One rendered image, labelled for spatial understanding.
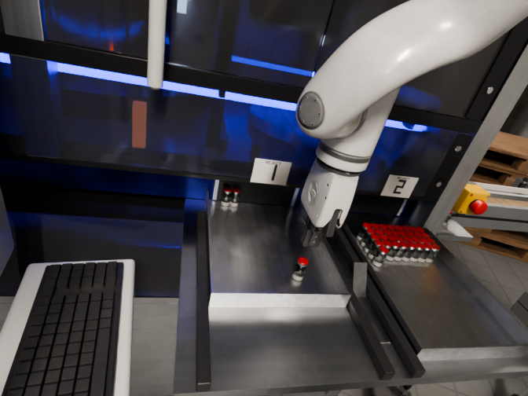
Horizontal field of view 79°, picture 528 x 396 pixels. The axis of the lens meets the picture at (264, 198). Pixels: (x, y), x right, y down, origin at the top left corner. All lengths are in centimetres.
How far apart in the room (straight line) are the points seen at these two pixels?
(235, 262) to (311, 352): 23
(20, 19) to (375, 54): 54
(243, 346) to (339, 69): 42
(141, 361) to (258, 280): 65
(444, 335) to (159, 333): 76
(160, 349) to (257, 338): 62
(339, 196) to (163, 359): 87
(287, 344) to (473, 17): 49
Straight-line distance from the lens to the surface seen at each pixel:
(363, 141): 49
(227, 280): 63
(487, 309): 88
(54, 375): 60
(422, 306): 77
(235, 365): 53
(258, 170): 72
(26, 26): 69
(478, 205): 103
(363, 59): 39
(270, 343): 57
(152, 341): 112
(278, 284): 65
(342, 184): 50
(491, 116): 94
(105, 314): 65
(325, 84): 41
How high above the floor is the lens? 133
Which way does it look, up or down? 30 degrees down
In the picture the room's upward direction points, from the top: 14 degrees clockwise
